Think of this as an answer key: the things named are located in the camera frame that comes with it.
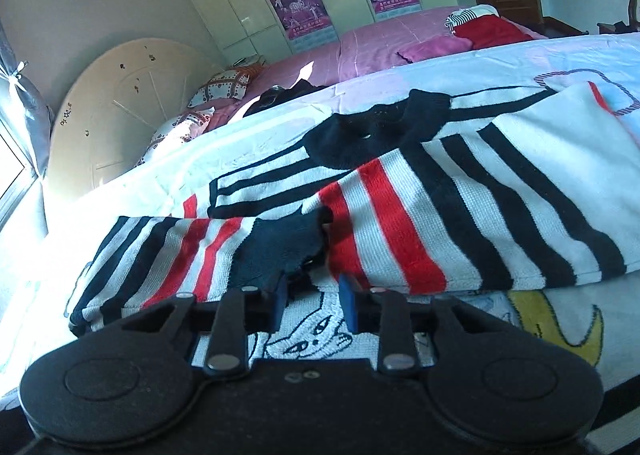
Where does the round beige headboard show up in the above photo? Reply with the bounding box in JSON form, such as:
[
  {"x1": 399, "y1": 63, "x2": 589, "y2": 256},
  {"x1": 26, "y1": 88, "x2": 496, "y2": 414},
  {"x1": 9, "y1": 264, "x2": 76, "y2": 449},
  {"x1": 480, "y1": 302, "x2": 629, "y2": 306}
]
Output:
[{"x1": 44, "y1": 38, "x2": 224, "y2": 207}]

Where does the patterned pillow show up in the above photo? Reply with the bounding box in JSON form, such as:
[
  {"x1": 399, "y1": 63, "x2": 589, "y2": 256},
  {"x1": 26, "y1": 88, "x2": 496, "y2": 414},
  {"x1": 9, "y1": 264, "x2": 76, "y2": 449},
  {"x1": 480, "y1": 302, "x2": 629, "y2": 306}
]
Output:
[
  {"x1": 189, "y1": 69, "x2": 254, "y2": 109},
  {"x1": 137, "y1": 107, "x2": 217, "y2": 167}
]

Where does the pink cloth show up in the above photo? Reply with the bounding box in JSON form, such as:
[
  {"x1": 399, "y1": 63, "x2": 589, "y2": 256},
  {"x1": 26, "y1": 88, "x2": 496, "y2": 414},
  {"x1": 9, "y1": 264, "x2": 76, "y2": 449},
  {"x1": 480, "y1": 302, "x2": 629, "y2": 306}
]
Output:
[{"x1": 397, "y1": 35, "x2": 474, "y2": 65}]

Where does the grey curtain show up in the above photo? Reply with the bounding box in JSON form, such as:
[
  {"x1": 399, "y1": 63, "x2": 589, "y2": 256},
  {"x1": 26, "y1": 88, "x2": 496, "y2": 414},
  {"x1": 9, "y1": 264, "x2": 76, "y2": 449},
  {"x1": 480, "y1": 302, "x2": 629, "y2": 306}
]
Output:
[{"x1": 0, "y1": 20, "x2": 54, "y2": 177}]

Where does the small striped cloth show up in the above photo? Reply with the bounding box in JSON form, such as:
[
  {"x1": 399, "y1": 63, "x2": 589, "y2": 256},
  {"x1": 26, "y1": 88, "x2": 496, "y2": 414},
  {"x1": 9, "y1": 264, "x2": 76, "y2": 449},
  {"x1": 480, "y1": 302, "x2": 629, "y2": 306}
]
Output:
[{"x1": 444, "y1": 6, "x2": 499, "y2": 32}]

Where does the red cloth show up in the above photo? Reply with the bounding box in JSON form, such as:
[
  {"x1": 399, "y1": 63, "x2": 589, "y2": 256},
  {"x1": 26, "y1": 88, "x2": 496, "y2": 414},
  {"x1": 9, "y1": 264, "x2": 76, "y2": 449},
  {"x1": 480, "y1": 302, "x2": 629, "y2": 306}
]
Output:
[{"x1": 454, "y1": 14, "x2": 535, "y2": 52}]

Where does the pink bedsheet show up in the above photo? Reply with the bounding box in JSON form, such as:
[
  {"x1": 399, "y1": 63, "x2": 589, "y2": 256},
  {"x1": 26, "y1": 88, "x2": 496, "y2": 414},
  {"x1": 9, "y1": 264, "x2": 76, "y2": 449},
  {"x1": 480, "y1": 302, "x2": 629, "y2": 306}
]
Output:
[{"x1": 205, "y1": 5, "x2": 548, "y2": 132}]

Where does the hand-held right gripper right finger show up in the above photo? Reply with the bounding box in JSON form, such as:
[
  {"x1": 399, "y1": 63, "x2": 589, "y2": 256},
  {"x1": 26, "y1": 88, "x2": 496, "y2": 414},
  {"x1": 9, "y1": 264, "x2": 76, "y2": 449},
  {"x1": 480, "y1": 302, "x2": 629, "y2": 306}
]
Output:
[{"x1": 339, "y1": 274, "x2": 505, "y2": 379}]

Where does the striped knit sweater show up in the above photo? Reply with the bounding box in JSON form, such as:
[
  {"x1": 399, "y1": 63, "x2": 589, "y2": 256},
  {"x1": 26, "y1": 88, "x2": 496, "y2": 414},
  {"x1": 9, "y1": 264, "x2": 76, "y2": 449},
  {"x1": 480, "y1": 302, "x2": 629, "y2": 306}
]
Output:
[{"x1": 67, "y1": 81, "x2": 640, "y2": 338}]

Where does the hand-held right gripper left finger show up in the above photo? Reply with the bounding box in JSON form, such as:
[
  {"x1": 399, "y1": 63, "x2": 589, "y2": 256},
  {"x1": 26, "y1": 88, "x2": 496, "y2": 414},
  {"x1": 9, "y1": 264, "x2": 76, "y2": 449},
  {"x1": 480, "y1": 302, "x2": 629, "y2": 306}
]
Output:
[{"x1": 111, "y1": 279, "x2": 290, "y2": 379}]

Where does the dark cloth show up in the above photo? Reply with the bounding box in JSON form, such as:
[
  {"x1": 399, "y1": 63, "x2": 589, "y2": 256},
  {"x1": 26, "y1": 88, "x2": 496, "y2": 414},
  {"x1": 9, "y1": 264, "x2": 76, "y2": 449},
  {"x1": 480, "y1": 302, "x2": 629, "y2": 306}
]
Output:
[{"x1": 245, "y1": 80, "x2": 329, "y2": 117}]

